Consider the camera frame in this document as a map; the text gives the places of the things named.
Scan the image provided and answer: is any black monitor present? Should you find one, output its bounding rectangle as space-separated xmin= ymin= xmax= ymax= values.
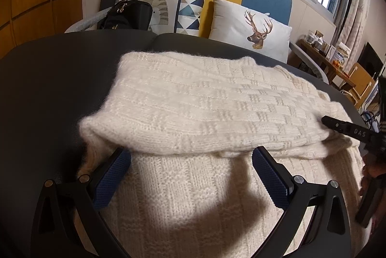
xmin=359 ymin=42 xmax=386 ymax=78

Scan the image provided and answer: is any white deer pillow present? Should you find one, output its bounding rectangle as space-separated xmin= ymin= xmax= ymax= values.
xmin=208 ymin=0 xmax=294 ymax=64

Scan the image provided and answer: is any beige patterned curtain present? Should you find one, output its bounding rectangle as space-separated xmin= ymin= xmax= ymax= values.
xmin=332 ymin=0 xmax=373 ymax=60

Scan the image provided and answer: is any wooden desk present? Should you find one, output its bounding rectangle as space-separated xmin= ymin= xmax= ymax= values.
xmin=297 ymin=30 xmax=358 ymax=90

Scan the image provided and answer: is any geometric patterned pillow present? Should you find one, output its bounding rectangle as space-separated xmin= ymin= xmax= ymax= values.
xmin=115 ymin=0 xmax=209 ymax=37

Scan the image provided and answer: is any cream knitted sweater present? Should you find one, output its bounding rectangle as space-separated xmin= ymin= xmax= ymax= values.
xmin=77 ymin=50 xmax=375 ymax=258

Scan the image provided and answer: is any black handbag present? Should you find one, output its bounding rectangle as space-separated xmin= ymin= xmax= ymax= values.
xmin=98 ymin=0 xmax=201 ymax=34

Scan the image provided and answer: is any person's right hand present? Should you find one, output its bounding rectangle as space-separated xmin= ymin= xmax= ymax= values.
xmin=359 ymin=154 xmax=386 ymax=196

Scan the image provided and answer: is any wooden chair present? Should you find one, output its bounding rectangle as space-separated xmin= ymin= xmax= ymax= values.
xmin=342 ymin=62 xmax=376 ymax=110

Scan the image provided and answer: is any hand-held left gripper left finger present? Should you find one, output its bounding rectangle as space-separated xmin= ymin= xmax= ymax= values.
xmin=30 ymin=147 xmax=132 ymax=258

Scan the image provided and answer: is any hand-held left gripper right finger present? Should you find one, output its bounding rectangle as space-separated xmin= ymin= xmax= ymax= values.
xmin=252 ymin=145 xmax=352 ymax=258

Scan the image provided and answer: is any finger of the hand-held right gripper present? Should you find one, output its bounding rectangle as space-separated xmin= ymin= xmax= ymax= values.
xmin=321 ymin=115 xmax=376 ymax=141

